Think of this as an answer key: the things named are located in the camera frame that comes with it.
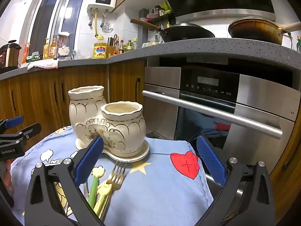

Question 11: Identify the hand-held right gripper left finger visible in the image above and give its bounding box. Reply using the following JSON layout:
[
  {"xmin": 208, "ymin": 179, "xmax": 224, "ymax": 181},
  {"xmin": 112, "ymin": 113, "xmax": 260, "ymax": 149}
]
[{"xmin": 24, "ymin": 135, "xmax": 105, "ymax": 226}]

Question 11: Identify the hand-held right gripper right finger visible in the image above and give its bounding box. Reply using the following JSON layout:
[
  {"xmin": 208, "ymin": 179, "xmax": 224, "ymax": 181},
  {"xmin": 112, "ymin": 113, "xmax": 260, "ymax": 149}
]
[{"xmin": 196, "ymin": 135, "xmax": 277, "ymax": 226}]

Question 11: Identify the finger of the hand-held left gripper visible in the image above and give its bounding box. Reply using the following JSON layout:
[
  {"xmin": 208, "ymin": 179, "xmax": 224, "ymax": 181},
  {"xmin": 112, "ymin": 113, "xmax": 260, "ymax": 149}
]
[
  {"xmin": 16, "ymin": 122, "xmax": 42, "ymax": 144},
  {"xmin": 0, "ymin": 116, "xmax": 24, "ymax": 132}
]

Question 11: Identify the green utensil with yellow top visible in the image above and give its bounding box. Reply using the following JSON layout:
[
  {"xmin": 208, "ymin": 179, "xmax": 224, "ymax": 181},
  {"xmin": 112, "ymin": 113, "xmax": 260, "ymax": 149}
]
[{"xmin": 88, "ymin": 166, "xmax": 105, "ymax": 208}]

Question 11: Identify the silver fork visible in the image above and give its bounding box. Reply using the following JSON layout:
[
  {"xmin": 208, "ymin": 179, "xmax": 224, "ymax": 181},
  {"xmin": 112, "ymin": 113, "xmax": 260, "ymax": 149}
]
[{"xmin": 110, "ymin": 161, "xmax": 127, "ymax": 184}]

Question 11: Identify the gold fork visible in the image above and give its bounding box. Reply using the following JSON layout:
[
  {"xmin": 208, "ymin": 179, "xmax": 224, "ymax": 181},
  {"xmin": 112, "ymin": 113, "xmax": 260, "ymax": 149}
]
[{"xmin": 99, "ymin": 168, "xmax": 125, "ymax": 219}]

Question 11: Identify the cream ceramic double utensil holder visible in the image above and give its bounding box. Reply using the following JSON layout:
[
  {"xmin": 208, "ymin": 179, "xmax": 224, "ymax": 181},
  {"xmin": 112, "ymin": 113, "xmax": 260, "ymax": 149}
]
[{"xmin": 68, "ymin": 85, "xmax": 150, "ymax": 163}]

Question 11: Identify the silver utensil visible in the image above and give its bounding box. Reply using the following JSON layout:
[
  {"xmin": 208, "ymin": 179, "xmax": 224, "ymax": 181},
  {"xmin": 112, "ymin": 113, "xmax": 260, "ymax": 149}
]
[{"xmin": 83, "ymin": 182, "xmax": 90, "ymax": 202}]

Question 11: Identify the blue cartoon printed cloth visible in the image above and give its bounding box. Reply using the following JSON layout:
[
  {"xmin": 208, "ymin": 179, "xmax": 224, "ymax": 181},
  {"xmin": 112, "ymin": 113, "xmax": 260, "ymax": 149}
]
[{"xmin": 11, "ymin": 126, "xmax": 213, "ymax": 226}]

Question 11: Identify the white pink dish cloth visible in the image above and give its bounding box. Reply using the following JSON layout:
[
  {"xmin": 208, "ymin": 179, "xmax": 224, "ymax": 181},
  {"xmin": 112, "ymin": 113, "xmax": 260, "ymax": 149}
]
[{"xmin": 27, "ymin": 60, "xmax": 59, "ymax": 70}]

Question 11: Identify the green box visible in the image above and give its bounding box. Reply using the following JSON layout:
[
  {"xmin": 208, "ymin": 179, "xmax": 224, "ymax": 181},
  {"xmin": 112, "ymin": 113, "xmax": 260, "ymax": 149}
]
[{"xmin": 26, "ymin": 52, "xmax": 41, "ymax": 63}]

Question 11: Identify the silver electric pressure cooker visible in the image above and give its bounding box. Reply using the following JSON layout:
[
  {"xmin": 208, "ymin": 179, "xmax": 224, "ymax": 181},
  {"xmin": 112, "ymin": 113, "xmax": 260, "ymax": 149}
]
[{"xmin": 0, "ymin": 40, "xmax": 22, "ymax": 69}]

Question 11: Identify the orange bottle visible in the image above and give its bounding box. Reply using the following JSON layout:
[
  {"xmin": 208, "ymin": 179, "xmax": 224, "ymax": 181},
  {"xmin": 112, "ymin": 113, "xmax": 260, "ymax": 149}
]
[{"xmin": 23, "ymin": 43, "xmax": 31, "ymax": 64}]

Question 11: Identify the wooden base cabinet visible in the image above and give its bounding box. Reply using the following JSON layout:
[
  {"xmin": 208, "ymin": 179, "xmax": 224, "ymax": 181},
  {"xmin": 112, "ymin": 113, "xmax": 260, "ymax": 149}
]
[{"xmin": 0, "ymin": 60, "xmax": 147, "ymax": 144}]

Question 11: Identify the stainless built-in oven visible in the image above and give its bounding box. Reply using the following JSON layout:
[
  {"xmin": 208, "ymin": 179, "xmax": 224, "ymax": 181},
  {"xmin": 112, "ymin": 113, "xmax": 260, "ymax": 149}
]
[{"xmin": 142, "ymin": 56, "xmax": 296, "ymax": 178}]

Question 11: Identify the yellow liquid bottle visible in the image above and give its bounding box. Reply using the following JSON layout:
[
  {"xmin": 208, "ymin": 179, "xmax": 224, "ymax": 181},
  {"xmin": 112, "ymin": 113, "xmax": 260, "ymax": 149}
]
[
  {"xmin": 50, "ymin": 39, "xmax": 58, "ymax": 59},
  {"xmin": 43, "ymin": 38, "xmax": 50, "ymax": 60}
]

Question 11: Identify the faucet with white rag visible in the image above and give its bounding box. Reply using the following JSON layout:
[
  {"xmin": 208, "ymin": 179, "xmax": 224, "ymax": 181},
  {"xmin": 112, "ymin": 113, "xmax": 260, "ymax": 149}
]
[{"xmin": 54, "ymin": 32, "xmax": 75, "ymax": 60}]

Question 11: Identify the large yellow oil bottle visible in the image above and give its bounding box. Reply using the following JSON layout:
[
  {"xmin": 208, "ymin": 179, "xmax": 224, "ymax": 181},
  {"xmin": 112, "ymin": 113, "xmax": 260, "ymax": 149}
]
[{"xmin": 93, "ymin": 35, "xmax": 108, "ymax": 59}]

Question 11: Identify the wooden knife block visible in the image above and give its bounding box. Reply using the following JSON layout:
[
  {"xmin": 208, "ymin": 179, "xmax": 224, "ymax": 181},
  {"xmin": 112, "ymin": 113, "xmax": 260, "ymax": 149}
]
[{"xmin": 107, "ymin": 35, "xmax": 119, "ymax": 58}]

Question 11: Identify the grey speckled countertop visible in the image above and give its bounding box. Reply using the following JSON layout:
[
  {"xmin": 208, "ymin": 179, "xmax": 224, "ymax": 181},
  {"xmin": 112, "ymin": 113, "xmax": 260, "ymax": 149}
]
[{"xmin": 0, "ymin": 38, "xmax": 301, "ymax": 80}]

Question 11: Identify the row of sauce bottles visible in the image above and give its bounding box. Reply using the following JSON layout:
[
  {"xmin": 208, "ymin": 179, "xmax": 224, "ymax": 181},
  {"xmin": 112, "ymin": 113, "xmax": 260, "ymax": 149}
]
[{"xmin": 114, "ymin": 38, "xmax": 138, "ymax": 54}]

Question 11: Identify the sliding glass window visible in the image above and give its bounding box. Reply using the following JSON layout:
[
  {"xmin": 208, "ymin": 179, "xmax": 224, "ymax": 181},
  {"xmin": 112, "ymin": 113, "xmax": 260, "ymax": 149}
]
[{"xmin": 28, "ymin": 0, "xmax": 94, "ymax": 57}]

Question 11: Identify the green packet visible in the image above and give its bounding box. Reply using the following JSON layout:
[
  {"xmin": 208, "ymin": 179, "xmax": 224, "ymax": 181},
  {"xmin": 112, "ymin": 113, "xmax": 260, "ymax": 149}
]
[{"xmin": 161, "ymin": 2, "xmax": 172, "ymax": 15}]

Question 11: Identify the black wok with wooden handle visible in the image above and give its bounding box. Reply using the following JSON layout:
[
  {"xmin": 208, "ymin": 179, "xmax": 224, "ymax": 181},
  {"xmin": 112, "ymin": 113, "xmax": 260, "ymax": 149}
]
[{"xmin": 130, "ymin": 18, "xmax": 215, "ymax": 43}]

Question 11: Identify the brown pot with wooden handle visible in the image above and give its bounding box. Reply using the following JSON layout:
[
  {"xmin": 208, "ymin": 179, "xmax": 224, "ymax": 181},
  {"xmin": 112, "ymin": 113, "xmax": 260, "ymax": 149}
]
[{"xmin": 228, "ymin": 16, "xmax": 301, "ymax": 46}]

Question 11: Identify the black wall rack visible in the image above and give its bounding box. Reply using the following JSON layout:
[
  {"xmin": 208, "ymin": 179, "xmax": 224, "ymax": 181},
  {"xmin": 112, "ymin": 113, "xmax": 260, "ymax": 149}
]
[{"xmin": 139, "ymin": 8, "xmax": 177, "ymax": 30}]

